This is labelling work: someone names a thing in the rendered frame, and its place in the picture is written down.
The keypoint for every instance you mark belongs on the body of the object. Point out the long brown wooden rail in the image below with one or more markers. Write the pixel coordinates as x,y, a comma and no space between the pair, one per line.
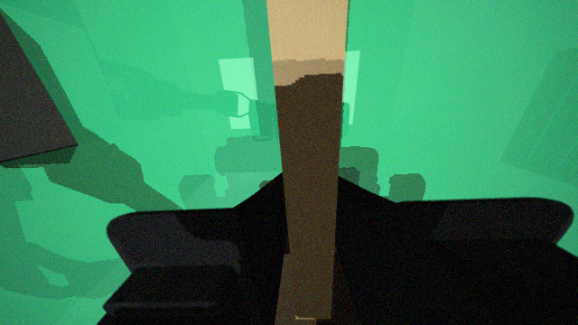
308,49

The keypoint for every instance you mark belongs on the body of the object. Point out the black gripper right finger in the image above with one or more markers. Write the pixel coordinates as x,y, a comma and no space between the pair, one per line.
377,239

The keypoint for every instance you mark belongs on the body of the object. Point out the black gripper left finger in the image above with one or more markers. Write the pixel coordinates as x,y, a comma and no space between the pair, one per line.
250,237

